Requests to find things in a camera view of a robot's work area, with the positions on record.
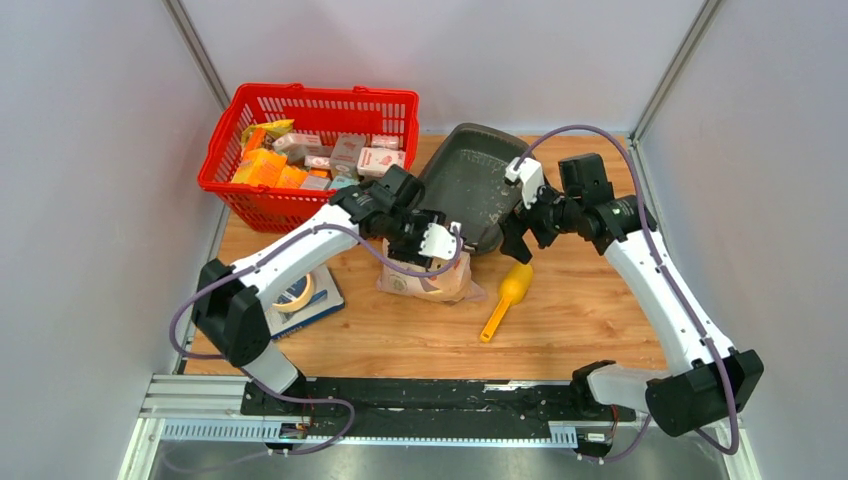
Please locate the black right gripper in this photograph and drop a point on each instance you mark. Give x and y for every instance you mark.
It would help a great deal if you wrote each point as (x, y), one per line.
(512, 242)

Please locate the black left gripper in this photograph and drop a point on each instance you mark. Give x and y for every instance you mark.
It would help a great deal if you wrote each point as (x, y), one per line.
(410, 253)

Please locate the yellow plastic scoop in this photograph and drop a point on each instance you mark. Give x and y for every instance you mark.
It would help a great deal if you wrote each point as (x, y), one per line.
(512, 290)

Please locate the pink cat litter bag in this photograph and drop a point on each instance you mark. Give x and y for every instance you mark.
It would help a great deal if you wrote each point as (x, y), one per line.
(453, 286)

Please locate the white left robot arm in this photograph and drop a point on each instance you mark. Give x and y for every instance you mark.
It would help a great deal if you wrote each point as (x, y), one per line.
(231, 301)

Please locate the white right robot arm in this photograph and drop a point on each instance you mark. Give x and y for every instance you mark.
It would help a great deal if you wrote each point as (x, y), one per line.
(707, 378)

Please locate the light blue box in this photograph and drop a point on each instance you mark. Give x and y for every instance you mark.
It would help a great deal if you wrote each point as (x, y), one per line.
(340, 182)

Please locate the dark grey litter tray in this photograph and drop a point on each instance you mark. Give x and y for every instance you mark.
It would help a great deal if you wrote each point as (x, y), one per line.
(464, 179)

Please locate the blue white box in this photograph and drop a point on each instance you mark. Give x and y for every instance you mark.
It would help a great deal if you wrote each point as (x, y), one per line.
(327, 300)

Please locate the orange box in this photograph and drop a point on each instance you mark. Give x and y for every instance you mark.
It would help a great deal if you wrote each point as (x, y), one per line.
(259, 167)

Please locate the white Kamenoko sponge pack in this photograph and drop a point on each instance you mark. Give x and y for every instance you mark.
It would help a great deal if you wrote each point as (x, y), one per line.
(375, 162)

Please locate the pink white sponge pack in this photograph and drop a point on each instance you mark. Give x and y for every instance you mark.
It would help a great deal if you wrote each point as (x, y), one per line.
(391, 142)

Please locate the grey sponge pack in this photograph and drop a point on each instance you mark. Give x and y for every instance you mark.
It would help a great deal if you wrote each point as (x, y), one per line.
(345, 155)

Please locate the masking tape roll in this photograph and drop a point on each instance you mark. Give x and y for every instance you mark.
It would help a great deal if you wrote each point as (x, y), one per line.
(296, 296)

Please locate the red plastic shopping basket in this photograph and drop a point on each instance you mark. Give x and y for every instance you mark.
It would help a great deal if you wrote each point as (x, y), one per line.
(325, 112)

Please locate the yellow snack packet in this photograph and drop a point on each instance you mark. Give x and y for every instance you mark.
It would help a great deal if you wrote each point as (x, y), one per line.
(262, 135)

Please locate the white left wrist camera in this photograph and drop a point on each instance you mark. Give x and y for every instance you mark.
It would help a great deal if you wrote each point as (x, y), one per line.
(442, 242)

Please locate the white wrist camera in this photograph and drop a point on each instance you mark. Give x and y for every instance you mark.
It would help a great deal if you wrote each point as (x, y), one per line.
(528, 173)
(442, 242)

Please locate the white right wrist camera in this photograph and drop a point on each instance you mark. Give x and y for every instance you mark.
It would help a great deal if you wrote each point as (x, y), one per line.
(528, 173)

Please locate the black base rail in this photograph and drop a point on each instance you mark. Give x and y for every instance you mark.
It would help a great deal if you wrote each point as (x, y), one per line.
(430, 408)

